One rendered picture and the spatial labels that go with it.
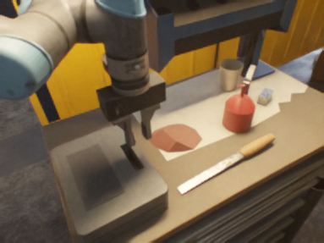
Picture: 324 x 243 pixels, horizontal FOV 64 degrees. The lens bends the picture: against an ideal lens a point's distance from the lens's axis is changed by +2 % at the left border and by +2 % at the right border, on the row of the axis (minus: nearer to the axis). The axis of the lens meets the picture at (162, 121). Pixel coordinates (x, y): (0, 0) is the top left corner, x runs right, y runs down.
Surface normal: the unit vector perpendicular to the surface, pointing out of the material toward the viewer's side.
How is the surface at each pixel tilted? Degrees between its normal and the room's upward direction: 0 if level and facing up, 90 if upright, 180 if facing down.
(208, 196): 0
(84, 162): 0
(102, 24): 79
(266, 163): 0
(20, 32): 26
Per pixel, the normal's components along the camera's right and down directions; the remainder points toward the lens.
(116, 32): -0.11, 0.66
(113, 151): -0.04, -0.75
